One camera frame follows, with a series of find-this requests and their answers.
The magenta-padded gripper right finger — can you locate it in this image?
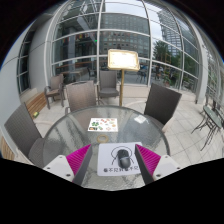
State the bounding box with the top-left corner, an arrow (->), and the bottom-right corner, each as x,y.
133,143 -> 183,186

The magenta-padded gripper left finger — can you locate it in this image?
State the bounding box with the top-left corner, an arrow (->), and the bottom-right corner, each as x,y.
42,143 -> 94,186

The black computer mouse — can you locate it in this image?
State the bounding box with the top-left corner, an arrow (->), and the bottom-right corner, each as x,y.
116,148 -> 133,170

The tan tape roll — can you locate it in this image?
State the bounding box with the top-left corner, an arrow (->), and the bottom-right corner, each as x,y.
96,133 -> 110,144

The printed picture menu sheet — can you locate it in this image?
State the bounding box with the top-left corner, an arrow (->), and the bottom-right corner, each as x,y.
87,116 -> 119,133

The grey wicker chair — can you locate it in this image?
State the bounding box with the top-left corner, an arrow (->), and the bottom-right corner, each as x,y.
3,101 -> 46,168
63,79 -> 100,116
142,82 -> 184,130

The dark metal outdoor table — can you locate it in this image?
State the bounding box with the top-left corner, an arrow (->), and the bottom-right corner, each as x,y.
191,96 -> 224,151

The grey wicker armchair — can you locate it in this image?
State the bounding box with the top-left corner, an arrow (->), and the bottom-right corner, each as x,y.
43,73 -> 66,111
96,69 -> 121,106

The gold menu sign stand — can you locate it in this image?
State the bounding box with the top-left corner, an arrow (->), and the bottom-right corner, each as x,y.
106,48 -> 141,108

